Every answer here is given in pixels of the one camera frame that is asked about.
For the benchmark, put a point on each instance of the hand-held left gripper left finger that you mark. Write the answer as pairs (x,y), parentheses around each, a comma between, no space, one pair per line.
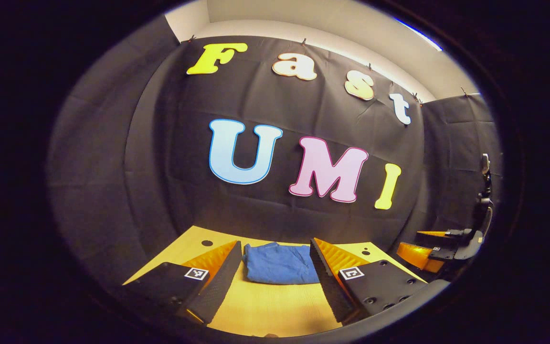
(217,289)

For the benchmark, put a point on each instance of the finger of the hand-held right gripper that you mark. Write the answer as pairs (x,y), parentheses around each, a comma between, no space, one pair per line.
(447,234)
(423,258)

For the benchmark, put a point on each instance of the black backdrop cloth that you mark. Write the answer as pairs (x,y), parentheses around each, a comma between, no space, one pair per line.
(303,114)

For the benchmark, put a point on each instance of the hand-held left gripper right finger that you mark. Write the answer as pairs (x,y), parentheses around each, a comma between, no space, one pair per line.
(327,286)

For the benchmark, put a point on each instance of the blue shirt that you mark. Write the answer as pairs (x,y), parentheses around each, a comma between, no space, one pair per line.
(280,265)

